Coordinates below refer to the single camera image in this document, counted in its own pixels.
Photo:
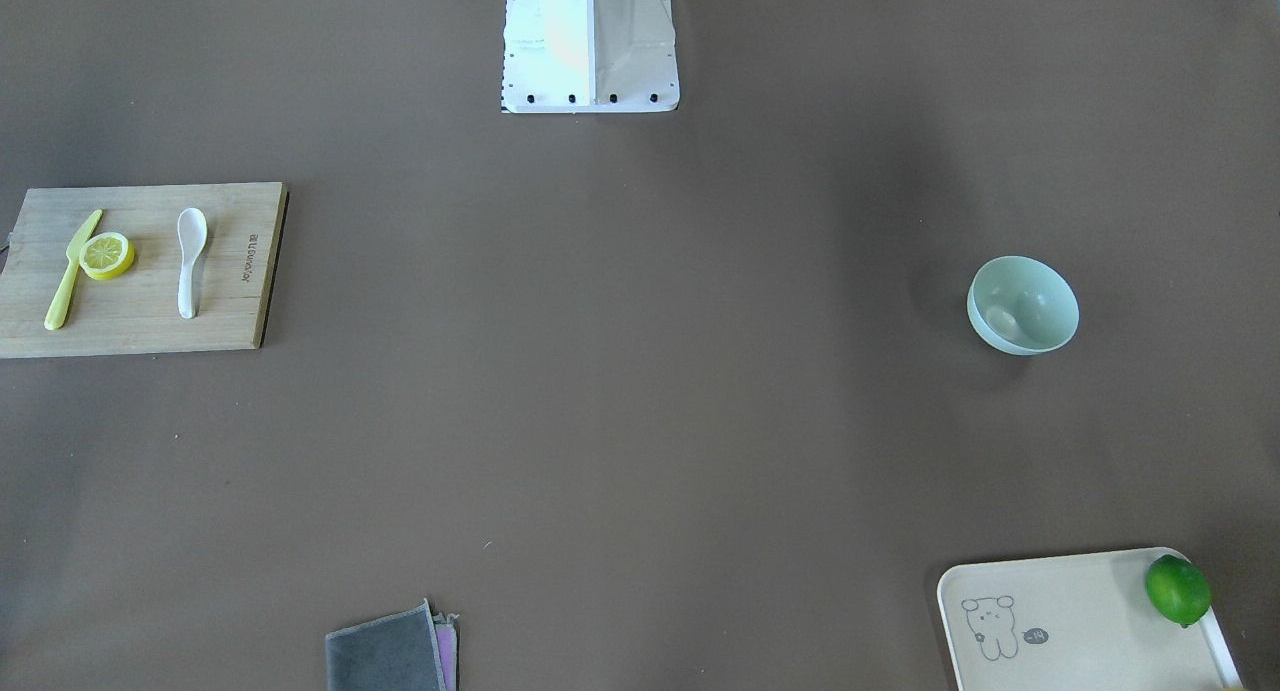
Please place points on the mint green bowl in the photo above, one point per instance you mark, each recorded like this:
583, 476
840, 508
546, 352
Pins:
1021, 306

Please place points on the white ceramic spoon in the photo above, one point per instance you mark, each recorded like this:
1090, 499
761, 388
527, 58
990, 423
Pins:
192, 234

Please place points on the grey folded cloth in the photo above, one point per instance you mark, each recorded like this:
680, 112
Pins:
413, 650

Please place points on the wooden cutting board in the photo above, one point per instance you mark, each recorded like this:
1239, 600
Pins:
137, 313

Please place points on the cream tray with bear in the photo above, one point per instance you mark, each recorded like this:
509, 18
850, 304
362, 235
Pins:
1074, 622

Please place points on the yellow lemon slice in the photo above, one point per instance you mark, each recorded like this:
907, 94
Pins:
107, 256

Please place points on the yellow plastic knife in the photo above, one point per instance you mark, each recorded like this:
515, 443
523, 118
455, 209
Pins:
59, 305

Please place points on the green lime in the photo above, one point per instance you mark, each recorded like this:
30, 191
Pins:
1178, 590

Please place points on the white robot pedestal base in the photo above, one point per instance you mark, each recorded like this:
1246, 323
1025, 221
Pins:
589, 56

